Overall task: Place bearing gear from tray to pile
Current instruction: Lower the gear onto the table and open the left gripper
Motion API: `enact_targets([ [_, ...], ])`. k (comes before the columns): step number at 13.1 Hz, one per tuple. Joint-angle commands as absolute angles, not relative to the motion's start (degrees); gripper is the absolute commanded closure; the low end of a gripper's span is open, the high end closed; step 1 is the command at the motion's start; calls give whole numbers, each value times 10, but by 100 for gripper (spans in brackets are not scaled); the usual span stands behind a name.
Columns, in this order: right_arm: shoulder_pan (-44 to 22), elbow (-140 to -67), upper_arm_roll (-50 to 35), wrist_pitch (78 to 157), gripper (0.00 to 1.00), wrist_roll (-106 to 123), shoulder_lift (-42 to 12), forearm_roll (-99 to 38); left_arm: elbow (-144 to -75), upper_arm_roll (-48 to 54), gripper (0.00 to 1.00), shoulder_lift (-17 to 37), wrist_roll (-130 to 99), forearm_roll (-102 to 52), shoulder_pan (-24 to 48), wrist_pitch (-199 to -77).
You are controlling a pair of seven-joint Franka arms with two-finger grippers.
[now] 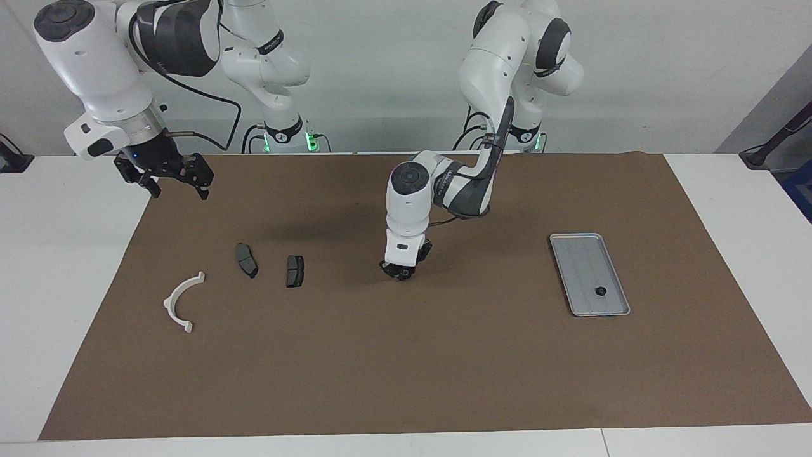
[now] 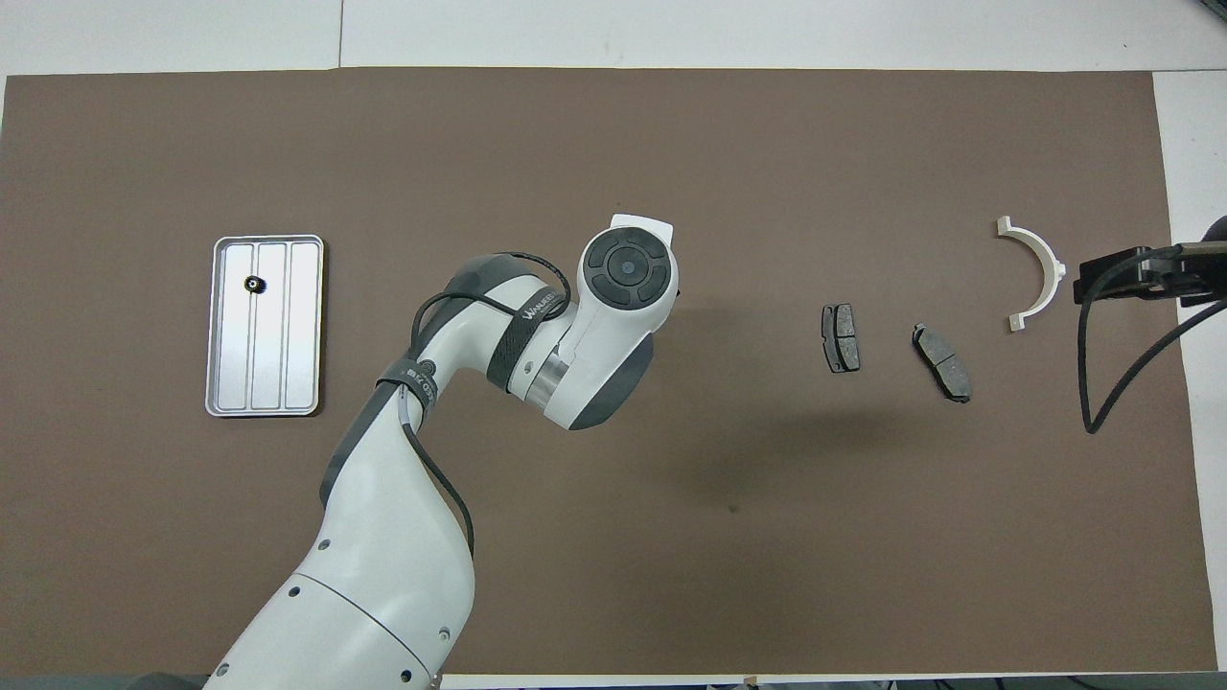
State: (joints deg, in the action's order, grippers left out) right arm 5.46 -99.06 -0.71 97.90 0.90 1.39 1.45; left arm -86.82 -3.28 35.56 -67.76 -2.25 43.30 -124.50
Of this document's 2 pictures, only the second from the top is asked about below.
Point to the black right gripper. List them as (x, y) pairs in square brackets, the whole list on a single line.
[(1189, 273)]

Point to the dark grey rectangular brake pad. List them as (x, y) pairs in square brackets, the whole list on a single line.
[(842, 340)]

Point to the white semicircular plastic bracket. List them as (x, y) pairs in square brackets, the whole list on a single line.
[(1052, 278)]

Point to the silver metal tray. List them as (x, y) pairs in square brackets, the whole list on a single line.
[(288, 364)]

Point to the dark grey curved brake pad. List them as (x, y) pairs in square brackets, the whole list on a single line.
[(944, 364)]

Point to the brown table mat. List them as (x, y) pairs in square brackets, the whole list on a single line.
[(479, 144)]

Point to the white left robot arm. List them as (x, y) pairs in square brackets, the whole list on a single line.
[(383, 594)]

